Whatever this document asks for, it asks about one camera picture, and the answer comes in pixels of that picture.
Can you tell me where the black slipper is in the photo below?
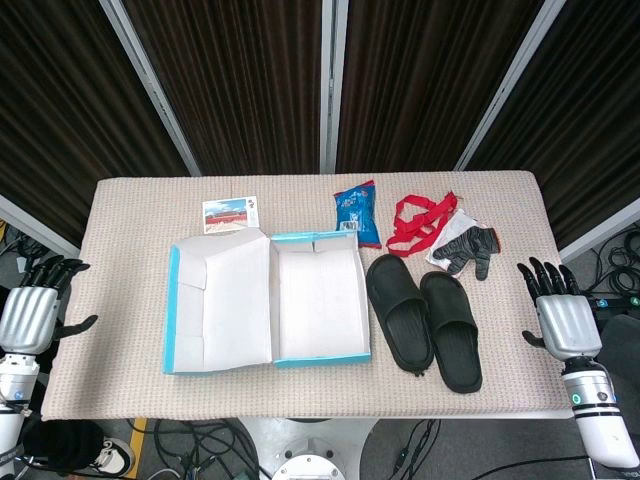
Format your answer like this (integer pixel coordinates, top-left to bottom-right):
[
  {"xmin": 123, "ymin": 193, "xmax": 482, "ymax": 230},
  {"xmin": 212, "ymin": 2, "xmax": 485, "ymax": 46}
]
[
  {"xmin": 365, "ymin": 253, "xmax": 435, "ymax": 377},
  {"xmin": 418, "ymin": 271, "xmax": 484, "ymax": 395}
]

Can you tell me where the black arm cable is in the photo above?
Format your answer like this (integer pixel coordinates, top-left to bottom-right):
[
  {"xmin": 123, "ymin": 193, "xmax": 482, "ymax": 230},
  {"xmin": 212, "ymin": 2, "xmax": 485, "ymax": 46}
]
[{"xmin": 389, "ymin": 418, "xmax": 442, "ymax": 480}]

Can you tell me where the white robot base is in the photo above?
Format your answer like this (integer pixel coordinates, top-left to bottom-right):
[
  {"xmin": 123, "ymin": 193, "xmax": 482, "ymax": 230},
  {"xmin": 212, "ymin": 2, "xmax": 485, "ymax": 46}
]
[{"xmin": 234, "ymin": 417, "xmax": 376, "ymax": 480}]

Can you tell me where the light blue shoe box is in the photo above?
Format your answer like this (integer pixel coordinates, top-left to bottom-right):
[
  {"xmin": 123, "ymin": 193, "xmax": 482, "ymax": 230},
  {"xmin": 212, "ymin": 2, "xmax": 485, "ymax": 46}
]
[{"xmin": 161, "ymin": 228, "xmax": 373, "ymax": 376}]

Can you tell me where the beige woven table cloth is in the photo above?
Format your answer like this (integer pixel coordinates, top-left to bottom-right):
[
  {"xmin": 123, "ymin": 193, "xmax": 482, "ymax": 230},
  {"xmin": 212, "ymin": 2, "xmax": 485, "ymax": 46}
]
[{"xmin": 40, "ymin": 170, "xmax": 576, "ymax": 422}]

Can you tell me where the grey metal partition post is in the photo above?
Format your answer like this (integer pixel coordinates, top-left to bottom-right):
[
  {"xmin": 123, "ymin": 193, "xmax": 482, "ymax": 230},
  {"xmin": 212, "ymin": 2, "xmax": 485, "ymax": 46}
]
[
  {"xmin": 558, "ymin": 196, "xmax": 640, "ymax": 265},
  {"xmin": 453, "ymin": 0, "xmax": 570, "ymax": 172},
  {"xmin": 98, "ymin": 0, "xmax": 202, "ymax": 177},
  {"xmin": 318, "ymin": 0, "xmax": 350, "ymax": 175},
  {"xmin": 0, "ymin": 193, "xmax": 81, "ymax": 262}
]

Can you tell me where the photo postcard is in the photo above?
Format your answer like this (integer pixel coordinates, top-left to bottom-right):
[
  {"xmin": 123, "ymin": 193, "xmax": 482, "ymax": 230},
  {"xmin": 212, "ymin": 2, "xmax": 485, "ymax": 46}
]
[{"xmin": 201, "ymin": 195, "xmax": 263, "ymax": 235}]

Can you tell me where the white plastic package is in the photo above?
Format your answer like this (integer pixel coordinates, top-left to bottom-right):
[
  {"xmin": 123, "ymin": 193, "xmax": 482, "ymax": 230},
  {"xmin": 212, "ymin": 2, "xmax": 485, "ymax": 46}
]
[{"xmin": 425, "ymin": 208, "xmax": 481, "ymax": 266}]

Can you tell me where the red ribbon strap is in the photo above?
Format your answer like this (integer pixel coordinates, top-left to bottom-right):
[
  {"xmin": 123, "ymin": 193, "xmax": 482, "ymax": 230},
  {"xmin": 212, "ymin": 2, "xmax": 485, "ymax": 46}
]
[{"xmin": 385, "ymin": 191, "xmax": 459, "ymax": 259}]

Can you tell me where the white black sneaker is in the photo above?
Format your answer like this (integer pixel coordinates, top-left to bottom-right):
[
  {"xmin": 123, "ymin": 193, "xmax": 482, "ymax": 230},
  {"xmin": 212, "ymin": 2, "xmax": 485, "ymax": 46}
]
[{"xmin": 89, "ymin": 436, "xmax": 136, "ymax": 474}]

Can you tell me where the black floor cable bundle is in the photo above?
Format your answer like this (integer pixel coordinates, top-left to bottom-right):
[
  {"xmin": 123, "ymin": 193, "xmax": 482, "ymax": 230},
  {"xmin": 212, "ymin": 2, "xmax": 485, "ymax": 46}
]
[
  {"xmin": 593, "ymin": 223, "xmax": 640, "ymax": 297},
  {"xmin": 0, "ymin": 219, "xmax": 51, "ymax": 275},
  {"xmin": 149, "ymin": 418, "xmax": 262, "ymax": 480}
]

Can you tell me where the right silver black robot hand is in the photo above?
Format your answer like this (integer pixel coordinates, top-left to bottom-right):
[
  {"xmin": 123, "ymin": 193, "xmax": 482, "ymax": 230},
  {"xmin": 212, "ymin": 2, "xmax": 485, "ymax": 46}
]
[{"xmin": 517, "ymin": 257, "xmax": 604, "ymax": 361}]

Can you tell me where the black power strip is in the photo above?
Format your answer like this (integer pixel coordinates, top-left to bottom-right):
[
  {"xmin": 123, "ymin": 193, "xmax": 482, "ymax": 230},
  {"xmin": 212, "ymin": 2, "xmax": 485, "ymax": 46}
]
[{"xmin": 584, "ymin": 293, "xmax": 640, "ymax": 312}]

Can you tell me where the grey striped work glove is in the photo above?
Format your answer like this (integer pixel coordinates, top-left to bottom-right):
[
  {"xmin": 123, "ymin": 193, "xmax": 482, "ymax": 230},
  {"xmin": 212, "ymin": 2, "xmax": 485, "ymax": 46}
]
[{"xmin": 432, "ymin": 225, "xmax": 500, "ymax": 282}]

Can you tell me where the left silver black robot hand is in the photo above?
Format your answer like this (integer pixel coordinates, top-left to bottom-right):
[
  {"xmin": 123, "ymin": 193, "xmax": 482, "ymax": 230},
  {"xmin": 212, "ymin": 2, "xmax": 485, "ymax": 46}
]
[{"xmin": 0, "ymin": 254, "xmax": 99, "ymax": 356}]

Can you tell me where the blue snack bag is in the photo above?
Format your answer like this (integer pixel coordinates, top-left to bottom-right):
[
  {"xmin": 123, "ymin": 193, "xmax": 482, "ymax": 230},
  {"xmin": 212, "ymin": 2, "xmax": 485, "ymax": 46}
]
[{"xmin": 333, "ymin": 180, "xmax": 383, "ymax": 250}]

